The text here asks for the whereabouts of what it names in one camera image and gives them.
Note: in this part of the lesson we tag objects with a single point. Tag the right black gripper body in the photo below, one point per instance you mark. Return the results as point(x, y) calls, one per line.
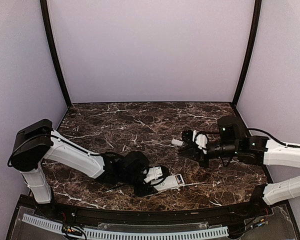
point(204, 162)

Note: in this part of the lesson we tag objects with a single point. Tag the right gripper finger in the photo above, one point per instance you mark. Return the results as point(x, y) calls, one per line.
point(187, 138)
point(188, 152)

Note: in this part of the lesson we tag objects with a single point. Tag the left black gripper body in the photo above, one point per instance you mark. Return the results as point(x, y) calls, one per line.
point(143, 192)

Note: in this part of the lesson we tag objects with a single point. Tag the white battery cover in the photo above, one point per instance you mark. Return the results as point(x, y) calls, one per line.
point(177, 142)

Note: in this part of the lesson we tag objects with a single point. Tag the blue orange battery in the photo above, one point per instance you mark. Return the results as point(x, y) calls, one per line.
point(179, 179)

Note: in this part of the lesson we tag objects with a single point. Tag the white remote control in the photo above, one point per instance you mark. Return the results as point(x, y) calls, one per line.
point(168, 184)

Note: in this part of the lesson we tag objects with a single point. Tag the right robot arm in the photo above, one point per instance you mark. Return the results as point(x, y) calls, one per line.
point(257, 150)

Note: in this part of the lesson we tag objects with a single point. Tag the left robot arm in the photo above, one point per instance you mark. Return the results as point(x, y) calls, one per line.
point(40, 141)

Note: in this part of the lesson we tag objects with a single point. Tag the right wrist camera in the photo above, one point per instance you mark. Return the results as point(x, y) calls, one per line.
point(201, 140)

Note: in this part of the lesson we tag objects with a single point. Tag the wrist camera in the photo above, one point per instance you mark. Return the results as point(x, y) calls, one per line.
point(201, 140)
point(156, 175)

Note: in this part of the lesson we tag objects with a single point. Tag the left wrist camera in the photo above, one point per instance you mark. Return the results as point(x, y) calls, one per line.
point(156, 175)

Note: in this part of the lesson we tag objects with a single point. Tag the black front rail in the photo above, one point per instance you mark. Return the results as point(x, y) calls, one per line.
point(230, 214)

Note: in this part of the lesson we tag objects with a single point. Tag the white slotted cable duct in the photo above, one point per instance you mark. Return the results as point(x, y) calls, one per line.
point(107, 231)

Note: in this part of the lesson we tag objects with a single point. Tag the right black frame post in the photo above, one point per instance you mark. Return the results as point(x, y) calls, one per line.
point(248, 53)

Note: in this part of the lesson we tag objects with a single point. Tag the black frame post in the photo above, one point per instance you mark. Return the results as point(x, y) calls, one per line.
point(53, 51)
point(248, 53)

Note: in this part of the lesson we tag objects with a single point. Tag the left black frame post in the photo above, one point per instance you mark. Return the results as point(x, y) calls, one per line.
point(53, 51)

